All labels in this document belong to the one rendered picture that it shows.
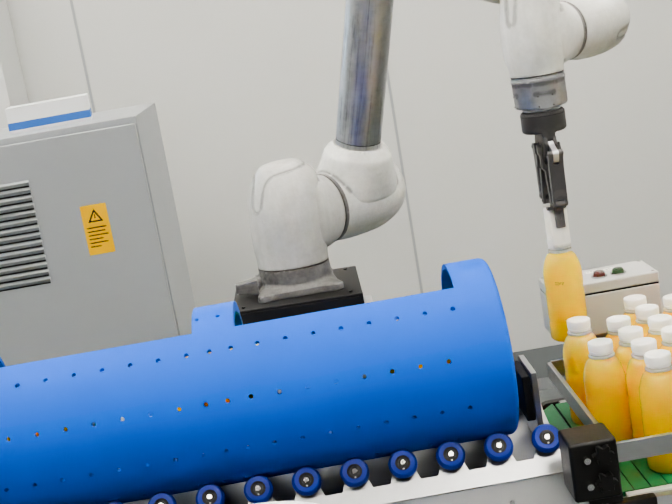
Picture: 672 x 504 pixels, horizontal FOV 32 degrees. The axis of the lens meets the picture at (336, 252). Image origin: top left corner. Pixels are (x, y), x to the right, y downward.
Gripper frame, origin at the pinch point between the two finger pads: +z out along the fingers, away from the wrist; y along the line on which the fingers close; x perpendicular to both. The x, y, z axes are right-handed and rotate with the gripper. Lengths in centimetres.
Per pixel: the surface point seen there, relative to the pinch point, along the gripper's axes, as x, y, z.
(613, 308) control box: 9.8, -7.4, 18.6
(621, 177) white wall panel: 83, -265, 44
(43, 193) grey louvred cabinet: -116, -139, -4
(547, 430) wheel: -11.1, 26.8, 25.6
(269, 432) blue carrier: -53, 31, 17
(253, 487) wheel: -57, 27, 26
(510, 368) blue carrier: -16.0, 30.8, 13.4
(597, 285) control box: 7.5, -7.4, 13.8
